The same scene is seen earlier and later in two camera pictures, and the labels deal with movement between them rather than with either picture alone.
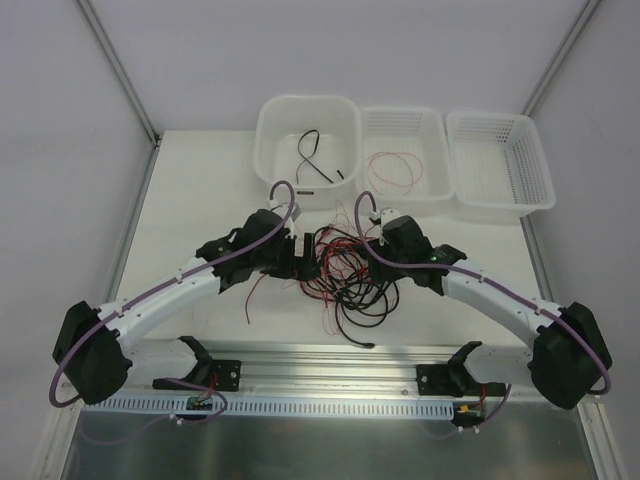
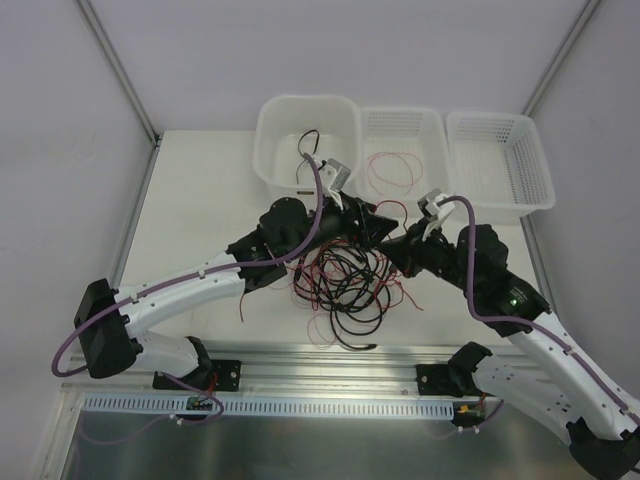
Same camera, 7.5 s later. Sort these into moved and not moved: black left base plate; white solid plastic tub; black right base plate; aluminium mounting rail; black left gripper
Moved: black left gripper
Not moved: aluminium mounting rail; white solid plastic tub; black left base plate; black right base plate
